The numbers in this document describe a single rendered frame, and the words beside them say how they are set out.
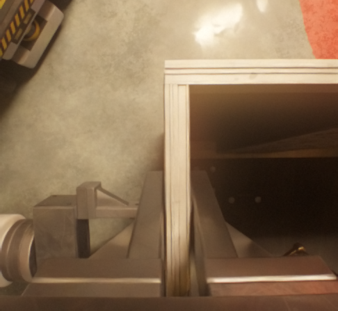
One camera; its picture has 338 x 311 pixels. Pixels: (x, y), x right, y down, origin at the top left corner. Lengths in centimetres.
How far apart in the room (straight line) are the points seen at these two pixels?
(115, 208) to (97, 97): 85
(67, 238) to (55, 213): 3
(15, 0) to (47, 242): 76
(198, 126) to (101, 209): 64
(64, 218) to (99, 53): 91
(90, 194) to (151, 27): 92
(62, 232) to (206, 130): 68
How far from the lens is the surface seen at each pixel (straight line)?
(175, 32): 113
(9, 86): 117
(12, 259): 35
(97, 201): 32
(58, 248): 34
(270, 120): 44
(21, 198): 131
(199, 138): 90
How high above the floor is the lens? 107
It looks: 85 degrees down
